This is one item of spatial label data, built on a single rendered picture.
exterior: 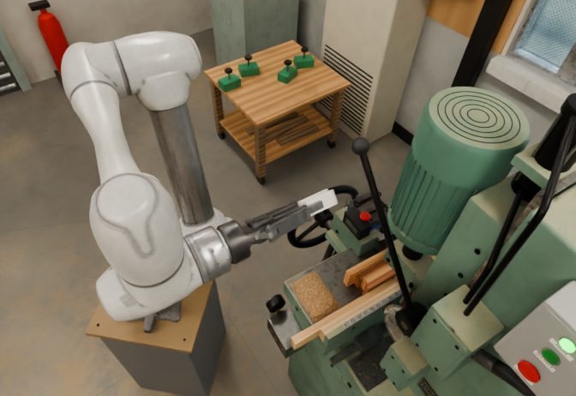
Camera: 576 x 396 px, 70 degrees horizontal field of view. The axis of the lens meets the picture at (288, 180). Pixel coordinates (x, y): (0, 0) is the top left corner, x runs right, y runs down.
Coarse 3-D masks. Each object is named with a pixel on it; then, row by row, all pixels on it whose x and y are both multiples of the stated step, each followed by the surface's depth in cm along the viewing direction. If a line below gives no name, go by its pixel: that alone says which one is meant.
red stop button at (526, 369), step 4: (520, 364) 57; (524, 364) 56; (528, 364) 56; (520, 368) 57; (524, 368) 56; (528, 368) 56; (532, 368) 55; (520, 372) 57; (524, 372) 57; (528, 372) 56; (532, 372) 55; (536, 372) 55; (524, 376) 57; (528, 376) 56; (532, 376) 55; (536, 376) 55; (528, 380) 57; (532, 380) 56; (536, 380) 55
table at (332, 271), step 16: (336, 240) 128; (336, 256) 120; (352, 256) 121; (368, 256) 121; (304, 272) 117; (320, 272) 117; (336, 272) 117; (288, 288) 113; (336, 288) 114; (352, 288) 114; (400, 304) 114; (304, 320) 110; (320, 320) 108; (352, 336) 109
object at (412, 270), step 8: (400, 248) 103; (384, 256) 108; (400, 256) 102; (424, 256) 102; (392, 264) 106; (400, 264) 102; (408, 264) 100; (416, 264) 100; (424, 264) 100; (408, 272) 100; (416, 272) 99; (424, 272) 99; (408, 280) 102; (416, 280) 99
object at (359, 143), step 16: (352, 144) 78; (368, 144) 78; (368, 160) 79; (368, 176) 79; (384, 224) 81; (400, 272) 83; (400, 288) 84; (416, 304) 85; (400, 320) 85; (416, 320) 83
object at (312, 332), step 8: (432, 256) 117; (376, 288) 110; (384, 288) 110; (368, 296) 108; (352, 304) 107; (336, 312) 105; (344, 312) 105; (328, 320) 104; (312, 328) 102; (320, 328) 102; (296, 336) 101; (304, 336) 101; (312, 336) 102; (296, 344) 99; (304, 344) 103
